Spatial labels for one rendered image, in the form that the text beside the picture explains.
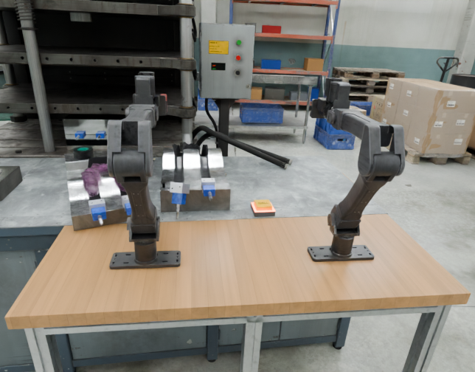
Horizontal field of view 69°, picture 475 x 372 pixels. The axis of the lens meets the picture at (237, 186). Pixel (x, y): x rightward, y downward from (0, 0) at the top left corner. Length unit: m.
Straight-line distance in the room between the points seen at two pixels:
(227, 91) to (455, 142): 3.63
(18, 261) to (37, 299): 0.52
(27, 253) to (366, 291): 1.17
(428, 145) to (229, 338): 3.84
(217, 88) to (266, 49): 5.87
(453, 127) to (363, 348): 3.57
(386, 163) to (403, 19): 7.83
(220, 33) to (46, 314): 1.59
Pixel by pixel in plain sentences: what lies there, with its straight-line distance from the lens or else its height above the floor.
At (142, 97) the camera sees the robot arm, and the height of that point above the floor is 1.25.
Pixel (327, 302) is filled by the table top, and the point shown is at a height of 0.79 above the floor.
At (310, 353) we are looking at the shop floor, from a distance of 1.93.
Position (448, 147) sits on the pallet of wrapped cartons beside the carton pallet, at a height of 0.23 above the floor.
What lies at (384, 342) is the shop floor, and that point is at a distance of 2.11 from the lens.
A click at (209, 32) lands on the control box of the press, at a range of 2.05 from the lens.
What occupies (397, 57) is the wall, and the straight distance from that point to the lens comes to 8.68.
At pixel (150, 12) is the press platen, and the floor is 1.50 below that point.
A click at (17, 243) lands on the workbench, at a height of 0.70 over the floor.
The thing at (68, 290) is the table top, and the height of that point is 0.80.
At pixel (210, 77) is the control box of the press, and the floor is 1.19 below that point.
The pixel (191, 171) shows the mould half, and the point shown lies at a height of 0.88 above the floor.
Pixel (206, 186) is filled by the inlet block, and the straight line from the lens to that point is 1.28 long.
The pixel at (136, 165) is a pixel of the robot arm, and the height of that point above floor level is 1.15.
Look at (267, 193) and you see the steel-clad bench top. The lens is 1.50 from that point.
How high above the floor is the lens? 1.42
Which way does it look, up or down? 24 degrees down
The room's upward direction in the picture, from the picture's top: 3 degrees clockwise
